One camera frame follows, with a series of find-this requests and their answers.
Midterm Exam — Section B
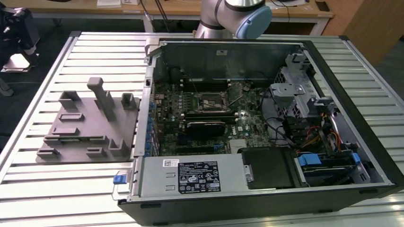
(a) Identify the wooden desk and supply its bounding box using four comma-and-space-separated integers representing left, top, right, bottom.
0, 0, 335, 36

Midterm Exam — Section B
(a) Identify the silver drive cage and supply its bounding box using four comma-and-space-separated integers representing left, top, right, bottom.
270, 53, 322, 119

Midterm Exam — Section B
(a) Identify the coloured wire bundle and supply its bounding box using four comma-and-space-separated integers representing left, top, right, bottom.
296, 113, 344, 156

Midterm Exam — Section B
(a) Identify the wire locking lever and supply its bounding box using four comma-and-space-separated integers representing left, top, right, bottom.
230, 93, 244, 106

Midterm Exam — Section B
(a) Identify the grey parts rack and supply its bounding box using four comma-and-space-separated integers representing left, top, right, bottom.
36, 77, 142, 164

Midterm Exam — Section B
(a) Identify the hard disk in blue carrier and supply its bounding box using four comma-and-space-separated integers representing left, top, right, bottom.
296, 153, 360, 187

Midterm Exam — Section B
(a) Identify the green motherboard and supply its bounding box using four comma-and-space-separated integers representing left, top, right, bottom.
151, 79, 296, 157

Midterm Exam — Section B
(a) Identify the wooden cabinet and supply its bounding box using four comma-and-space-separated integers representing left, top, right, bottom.
323, 0, 404, 66

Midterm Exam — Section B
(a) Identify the white furniture leg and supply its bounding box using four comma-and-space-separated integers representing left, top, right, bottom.
0, 78, 15, 96

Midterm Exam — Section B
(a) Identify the black graphics card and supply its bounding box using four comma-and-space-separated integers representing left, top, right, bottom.
186, 121, 227, 138

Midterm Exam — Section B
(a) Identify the black power supply label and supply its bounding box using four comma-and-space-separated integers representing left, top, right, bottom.
179, 161, 219, 194

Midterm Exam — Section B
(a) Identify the black PC case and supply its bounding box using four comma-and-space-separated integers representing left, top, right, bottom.
112, 37, 404, 227

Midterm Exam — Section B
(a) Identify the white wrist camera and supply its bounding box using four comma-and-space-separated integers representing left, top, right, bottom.
2, 53, 35, 73

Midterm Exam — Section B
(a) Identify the CPU socket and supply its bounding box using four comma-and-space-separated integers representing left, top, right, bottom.
196, 92, 231, 114

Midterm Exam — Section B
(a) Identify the silver chipset heatsink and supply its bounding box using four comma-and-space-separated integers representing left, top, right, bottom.
230, 139, 250, 149

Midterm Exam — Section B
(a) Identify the silver power supply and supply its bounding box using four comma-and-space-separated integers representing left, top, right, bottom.
139, 155, 250, 198

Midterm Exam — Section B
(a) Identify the black plastic shroud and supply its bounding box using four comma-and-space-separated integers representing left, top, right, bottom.
238, 146, 306, 190

